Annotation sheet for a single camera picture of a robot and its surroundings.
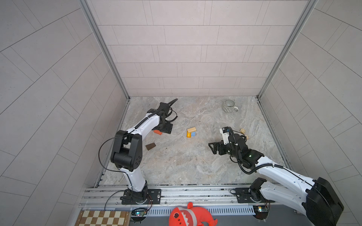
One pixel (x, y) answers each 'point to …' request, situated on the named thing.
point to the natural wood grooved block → (191, 129)
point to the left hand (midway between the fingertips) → (165, 126)
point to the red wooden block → (158, 132)
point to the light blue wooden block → (193, 134)
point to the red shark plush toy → (191, 215)
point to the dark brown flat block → (150, 146)
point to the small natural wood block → (242, 131)
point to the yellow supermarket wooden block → (188, 134)
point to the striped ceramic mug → (229, 106)
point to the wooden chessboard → (103, 218)
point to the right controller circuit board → (260, 212)
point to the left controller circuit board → (138, 214)
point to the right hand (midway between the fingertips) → (213, 144)
